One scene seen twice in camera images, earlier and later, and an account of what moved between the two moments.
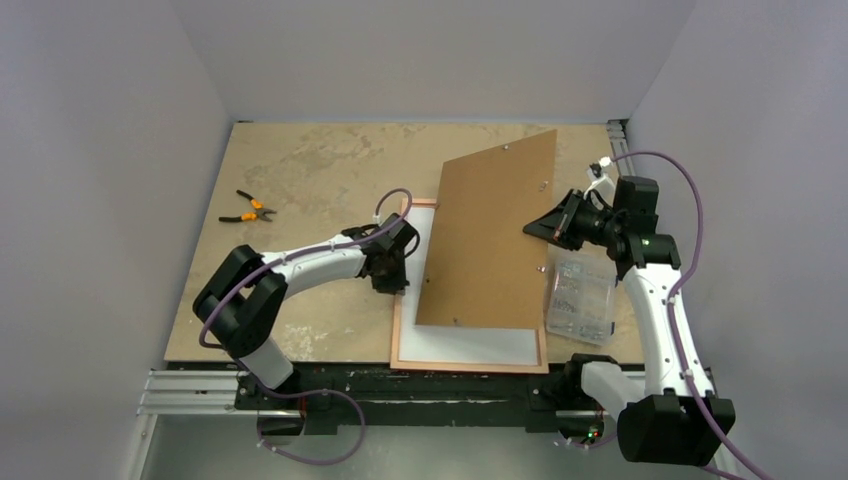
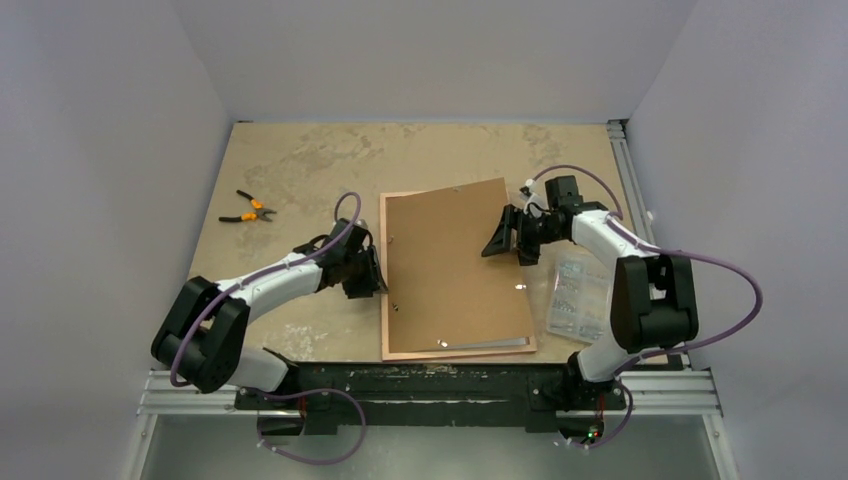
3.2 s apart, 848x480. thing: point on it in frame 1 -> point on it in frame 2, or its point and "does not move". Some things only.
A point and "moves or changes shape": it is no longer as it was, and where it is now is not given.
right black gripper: [570, 219] -> [520, 233]
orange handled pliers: [251, 216] does not move
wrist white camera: [602, 176] -> [535, 206]
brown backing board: [483, 270] moves or changes shape
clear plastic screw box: [580, 293] does not move
